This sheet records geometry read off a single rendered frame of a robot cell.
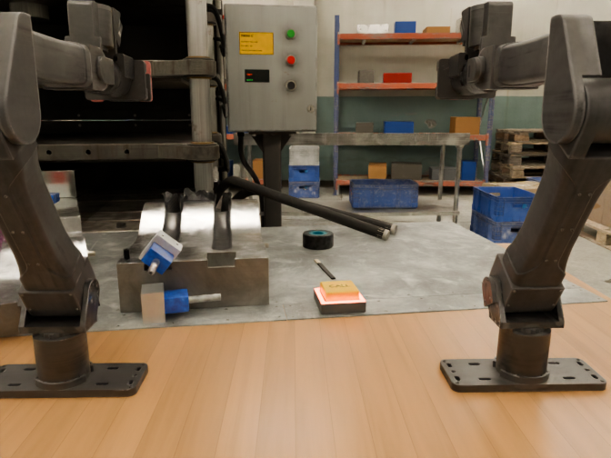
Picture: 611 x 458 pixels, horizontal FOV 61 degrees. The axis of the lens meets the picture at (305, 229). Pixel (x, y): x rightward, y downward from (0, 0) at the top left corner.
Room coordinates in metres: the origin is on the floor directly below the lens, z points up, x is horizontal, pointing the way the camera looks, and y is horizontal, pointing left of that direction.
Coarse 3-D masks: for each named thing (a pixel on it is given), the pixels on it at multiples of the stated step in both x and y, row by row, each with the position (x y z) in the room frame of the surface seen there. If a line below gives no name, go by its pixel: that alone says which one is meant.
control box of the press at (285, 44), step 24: (240, 24) 1.74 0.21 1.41; (264, 24) 1.75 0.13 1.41; (288, 24) 1.76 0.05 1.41; (312, 24) 1.77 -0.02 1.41; (240, 48) 1.74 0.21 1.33; (264, 48) 1.75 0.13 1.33; (288, 48) 1.76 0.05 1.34; (312, 48) 1.77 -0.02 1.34; (240, 72) 1.74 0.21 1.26; (264, 72) 1.75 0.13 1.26; (288, 72) 1.76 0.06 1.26; (312, 72) 1.77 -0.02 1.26; (240, 96) 1.74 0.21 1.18; (264, 96) 1.75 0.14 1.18; (288, 96) 1.76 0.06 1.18; (312, 96) 1.77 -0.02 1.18; (240, 120) 1.74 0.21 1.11; (264, 120) 1.75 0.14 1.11; (288, 120) 1.76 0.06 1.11; (312, 120) 1.77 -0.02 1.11; (240, 144) 1.86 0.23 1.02; (264, 144) 1.80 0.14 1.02; (264, 168) 1.80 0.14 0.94; (264, 216) 1.84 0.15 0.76
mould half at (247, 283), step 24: (144, 216) 1.12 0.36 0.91; (192, 216) 1.13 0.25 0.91; (240, 216) 1.14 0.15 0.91; (144, 240) 1.03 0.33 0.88; (192, 240) 1.03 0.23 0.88; (240, 240) 1.02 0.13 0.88; (120, 264) 0.84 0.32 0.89; (192, 264) 0.86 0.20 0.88; (240, 264) 0.87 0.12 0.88; (264, 264) 0.88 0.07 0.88; (120, 288) 0.84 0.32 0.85; (168, 288) 0.86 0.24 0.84; (192, 288) 0.86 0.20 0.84; (216, 288) 0.87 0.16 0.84; (240, 288) 0.87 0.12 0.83; (264, 288) 0.88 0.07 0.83
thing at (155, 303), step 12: (144, 288) 0.82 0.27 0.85; (156, 288) 0.82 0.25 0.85; (144, 300) 0.79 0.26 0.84; (156, 300) 0.80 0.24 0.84; (168, 300) 0.81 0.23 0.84; (180, 300) 0.81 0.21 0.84; (192, 300) 0.83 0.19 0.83; (204, 300) 0.84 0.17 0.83; (216, 300) 0.84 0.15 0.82; (144, 312) 0.79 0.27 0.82; (156, 312) 0.80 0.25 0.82; (168, 312) 0.81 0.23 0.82; (180, 312) 0.81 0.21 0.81
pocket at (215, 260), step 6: (228, 252) 0.92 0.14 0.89; (234, 252) 0.92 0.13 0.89; (210, 258) 0.91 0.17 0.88; (216, 258) 0.91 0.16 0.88; (222, 258) 0.91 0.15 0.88; (228, 258) 0.92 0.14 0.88; (234, 258) 0.92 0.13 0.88; (210, 264) 0.91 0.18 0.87; (216, 264) 0.91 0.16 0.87; (222, 264) 0.91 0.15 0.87; (228, 264) 0.92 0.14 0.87; (234, 264) 0.92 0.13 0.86
